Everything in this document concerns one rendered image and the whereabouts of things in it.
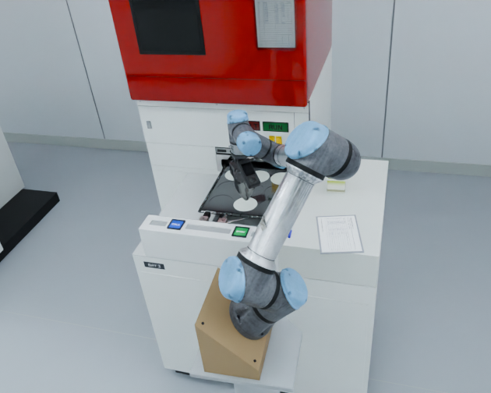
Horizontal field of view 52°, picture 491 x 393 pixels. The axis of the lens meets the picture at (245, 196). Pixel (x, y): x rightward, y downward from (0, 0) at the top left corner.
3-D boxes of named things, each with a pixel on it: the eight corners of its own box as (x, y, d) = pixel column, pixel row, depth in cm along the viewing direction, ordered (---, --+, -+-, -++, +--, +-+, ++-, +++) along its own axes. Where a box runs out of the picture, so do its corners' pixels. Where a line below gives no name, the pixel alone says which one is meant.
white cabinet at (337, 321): (208, 288, 298) (187, 172, 251) (374, 313, 272) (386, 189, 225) (165, 380, 248) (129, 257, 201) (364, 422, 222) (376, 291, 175)
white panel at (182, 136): (153, 166, 258) (137, 93, 235) (310, 178, 236) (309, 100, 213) (151, 169, 256) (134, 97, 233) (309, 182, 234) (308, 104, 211)
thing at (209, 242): (154, 241, 208) (147, 214, 200) (284, 257, 193) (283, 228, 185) (145, 256, 201) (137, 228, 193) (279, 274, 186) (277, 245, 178)
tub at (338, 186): (327, 182, 206) (327, 168, 203) (346, 183, 205) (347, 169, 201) (326, 192, 200) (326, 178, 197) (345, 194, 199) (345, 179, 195)
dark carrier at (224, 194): (227, 167, 237) (227, 166, 237) (298, 172, 228) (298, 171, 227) (202, 210, 211) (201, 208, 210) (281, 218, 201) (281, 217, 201)
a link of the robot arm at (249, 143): (274, 146, 168) (264, 132, 176) (249, 132, 162) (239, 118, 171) (262, 164, 170) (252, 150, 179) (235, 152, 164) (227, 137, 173)
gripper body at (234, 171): (248, 169, 195) (245, 142, 188) (256, 180, 188) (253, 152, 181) (229, 175, 193) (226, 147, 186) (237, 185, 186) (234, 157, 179)
